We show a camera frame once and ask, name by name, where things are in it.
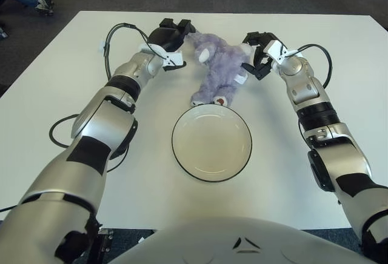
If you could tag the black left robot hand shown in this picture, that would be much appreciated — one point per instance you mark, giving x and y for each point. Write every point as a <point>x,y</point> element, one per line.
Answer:
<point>165,38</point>

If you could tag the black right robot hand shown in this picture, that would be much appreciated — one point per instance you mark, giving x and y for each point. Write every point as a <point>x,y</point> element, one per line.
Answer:
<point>260,71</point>

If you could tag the purple plush bunny doll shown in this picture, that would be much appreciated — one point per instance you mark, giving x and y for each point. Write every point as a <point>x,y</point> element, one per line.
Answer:
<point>224,64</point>

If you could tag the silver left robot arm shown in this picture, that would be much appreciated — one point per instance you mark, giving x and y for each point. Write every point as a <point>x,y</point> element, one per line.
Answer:
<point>97,130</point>

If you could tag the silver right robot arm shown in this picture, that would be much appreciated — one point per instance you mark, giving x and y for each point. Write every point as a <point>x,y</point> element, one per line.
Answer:
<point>342,161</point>

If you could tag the white plate with black rim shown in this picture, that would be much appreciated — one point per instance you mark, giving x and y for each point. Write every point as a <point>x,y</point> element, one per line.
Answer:
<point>212,143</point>

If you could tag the grey white sneaker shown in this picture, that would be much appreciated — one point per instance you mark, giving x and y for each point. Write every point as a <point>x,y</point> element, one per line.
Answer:
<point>45,5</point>

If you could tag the small blue packet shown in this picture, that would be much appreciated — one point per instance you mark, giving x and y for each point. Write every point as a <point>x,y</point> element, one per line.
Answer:
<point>3,33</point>

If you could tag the grey robot torso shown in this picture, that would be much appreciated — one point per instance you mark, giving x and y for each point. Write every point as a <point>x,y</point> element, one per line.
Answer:
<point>227,246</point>

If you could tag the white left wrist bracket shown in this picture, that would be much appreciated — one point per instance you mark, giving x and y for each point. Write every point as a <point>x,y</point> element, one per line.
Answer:
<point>174,59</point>

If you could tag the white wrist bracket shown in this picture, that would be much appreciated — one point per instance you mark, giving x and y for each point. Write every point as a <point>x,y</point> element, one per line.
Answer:
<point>174,59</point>
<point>274,49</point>

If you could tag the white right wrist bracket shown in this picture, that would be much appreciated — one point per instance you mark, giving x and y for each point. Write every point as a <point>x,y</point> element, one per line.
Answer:
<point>274,49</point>

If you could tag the black metal frame part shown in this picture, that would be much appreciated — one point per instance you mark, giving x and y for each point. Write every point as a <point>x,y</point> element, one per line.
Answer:
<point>101,246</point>

